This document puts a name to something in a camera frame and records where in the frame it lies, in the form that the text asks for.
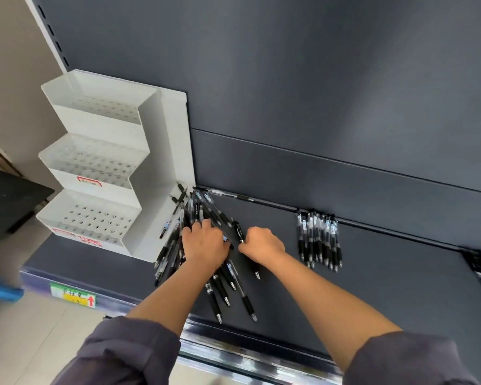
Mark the person's right hand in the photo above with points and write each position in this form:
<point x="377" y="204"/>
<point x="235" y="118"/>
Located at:
<point x="262" y="246"/>

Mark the person's left hand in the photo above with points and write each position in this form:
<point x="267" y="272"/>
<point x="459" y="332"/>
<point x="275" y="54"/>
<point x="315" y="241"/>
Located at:
<point x="204" y="246"/>

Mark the black rubber-grip pen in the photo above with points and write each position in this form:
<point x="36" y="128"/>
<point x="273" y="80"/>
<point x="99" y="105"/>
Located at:
<point x="237" y="230"/>

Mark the pile of black pens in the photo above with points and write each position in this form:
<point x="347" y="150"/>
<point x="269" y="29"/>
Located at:
<point x="216" y="288"/>

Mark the row of clear-barrel pens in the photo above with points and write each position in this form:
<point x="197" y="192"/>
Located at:
<point x="318" y="240"/>

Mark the white tiered pen holder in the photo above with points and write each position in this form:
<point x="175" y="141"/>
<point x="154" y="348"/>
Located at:
<point x="164" y="156"/>

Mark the person's left forearm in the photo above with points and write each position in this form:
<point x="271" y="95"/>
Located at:
<point x="172" y="296"/>

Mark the person's right forearm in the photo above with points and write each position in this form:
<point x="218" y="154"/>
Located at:
<point x="332" y="308"/>

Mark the grey left sleeve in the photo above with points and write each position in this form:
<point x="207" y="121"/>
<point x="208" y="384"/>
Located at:
<point x="120" y="352"/>

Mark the grey sleeve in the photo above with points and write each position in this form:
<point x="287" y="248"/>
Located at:
<point x="120" y="352"/>
<point x="409" y="360"/>

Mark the yellow green price tag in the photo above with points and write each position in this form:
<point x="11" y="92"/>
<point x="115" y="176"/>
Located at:
<point x="72" y="295"/>

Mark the dark grey shelf unit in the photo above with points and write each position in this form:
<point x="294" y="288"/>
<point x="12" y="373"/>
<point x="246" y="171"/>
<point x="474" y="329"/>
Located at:
<point x="324" y="76"/>

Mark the grey right sleeve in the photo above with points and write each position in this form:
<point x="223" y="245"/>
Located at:
<point x="409" y="360"/>

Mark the white slotted shelf upright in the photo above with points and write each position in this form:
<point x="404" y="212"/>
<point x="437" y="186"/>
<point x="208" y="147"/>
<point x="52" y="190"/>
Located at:
<point x="46" y="29"/>

